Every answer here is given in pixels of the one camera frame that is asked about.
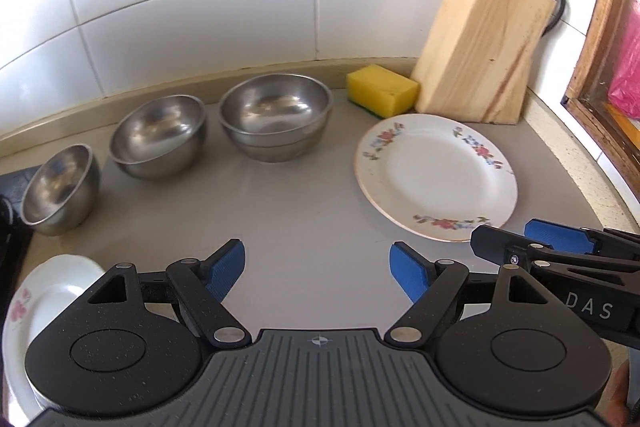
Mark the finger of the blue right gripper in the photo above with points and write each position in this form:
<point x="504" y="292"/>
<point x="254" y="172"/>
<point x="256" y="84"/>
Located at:
<point x="559" y="237"/>

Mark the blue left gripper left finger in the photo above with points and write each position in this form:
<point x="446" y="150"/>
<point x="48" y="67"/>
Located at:
<point x="223" y="268"/>

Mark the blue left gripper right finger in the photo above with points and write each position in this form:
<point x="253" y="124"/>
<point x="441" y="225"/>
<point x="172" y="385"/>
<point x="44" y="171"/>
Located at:
<point x="412" y="272"/>

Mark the multicolour flower rimmed plate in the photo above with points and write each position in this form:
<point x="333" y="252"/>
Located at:
<point x="435" y="177"/>

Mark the steel bowl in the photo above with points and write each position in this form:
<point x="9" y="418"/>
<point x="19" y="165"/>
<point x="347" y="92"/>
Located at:
<point x="160" y="138"/>
<point x="276" y="117"/>
<point x="63" y="191"/>

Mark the pink flower plate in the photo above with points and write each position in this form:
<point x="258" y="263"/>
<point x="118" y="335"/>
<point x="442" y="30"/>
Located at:
<point x="46" y="292"/>

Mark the pink plastic bag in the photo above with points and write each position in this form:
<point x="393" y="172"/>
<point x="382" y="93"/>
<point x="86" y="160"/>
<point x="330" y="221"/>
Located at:
<point x="624" y="90"/>

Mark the yellow sponge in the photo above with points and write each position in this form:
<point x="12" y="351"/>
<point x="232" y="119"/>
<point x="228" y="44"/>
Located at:
<point x="381" y="91"/>

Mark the wooden knife block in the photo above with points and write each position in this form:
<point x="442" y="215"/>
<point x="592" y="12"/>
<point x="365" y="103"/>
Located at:
<point x="476" y="61"/>

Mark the black gas stove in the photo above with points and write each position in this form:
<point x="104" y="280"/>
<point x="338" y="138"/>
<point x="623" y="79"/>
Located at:
<point x="16" y="238"/>

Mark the wooden window frame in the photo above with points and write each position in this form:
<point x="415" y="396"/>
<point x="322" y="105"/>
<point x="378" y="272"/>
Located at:
<point x="610" y="53"/>

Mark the black scissors handle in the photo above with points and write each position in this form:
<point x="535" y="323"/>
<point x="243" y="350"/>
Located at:
<point x="556" y="15"/>

